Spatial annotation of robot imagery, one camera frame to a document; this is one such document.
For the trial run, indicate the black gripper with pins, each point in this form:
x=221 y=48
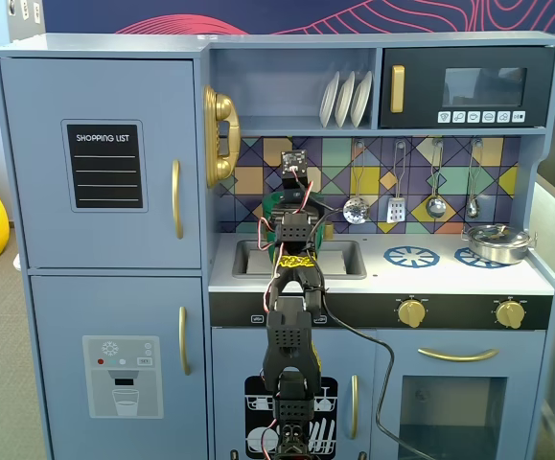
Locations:
x=292 y=207

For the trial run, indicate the green lid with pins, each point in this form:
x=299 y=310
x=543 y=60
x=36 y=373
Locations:
x=270 y=198

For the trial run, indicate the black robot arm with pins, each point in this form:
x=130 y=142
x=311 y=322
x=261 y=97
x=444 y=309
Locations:
x=289 y=335

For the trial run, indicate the steel pot with lid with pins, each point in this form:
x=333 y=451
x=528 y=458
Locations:
x=497 y=244

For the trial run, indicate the steel skimmer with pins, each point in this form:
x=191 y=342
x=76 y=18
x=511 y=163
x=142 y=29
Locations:
x=356 y=211

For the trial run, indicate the grey toy sink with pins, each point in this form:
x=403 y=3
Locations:
x=341 y=261

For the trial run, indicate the steel slotted spatula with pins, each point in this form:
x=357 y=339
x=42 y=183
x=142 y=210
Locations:
x=396 y=210

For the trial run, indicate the white plate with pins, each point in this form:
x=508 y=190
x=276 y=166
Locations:
x=344 y=101
x=329 y=103
x=362 y=99

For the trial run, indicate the gold toy telephone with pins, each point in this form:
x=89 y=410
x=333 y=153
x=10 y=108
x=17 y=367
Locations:
x=219 y=103

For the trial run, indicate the steel ladle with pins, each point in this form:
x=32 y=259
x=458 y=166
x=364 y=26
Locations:
x=435 y=207

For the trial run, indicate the black toy microwave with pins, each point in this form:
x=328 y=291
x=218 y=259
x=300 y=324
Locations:
x=421 y=100

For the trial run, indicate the gold stove knob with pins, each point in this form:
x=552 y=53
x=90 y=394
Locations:
x=411 y=314
x=510 y=314

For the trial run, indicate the blue dishwasher door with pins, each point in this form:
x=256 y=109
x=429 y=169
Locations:
x=238 y=354

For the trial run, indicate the steel spoon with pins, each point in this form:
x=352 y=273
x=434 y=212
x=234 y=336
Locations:
x=472 y=208

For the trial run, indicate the black shopping list board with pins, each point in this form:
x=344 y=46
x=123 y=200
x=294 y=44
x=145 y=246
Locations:
x=107 y=167

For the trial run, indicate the blue toy kitchen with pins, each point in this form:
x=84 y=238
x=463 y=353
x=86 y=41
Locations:
x=114 y=287

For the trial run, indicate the blue freezer door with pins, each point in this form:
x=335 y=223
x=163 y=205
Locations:
x=56 y=311

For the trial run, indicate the blue fridge door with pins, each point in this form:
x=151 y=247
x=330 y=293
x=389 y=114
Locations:
x=32 y=230

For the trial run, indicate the blue oven door with window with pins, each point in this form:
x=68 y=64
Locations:
x=521 y=366

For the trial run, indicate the small camera board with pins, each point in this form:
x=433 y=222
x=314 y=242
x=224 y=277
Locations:
x=293 y=162

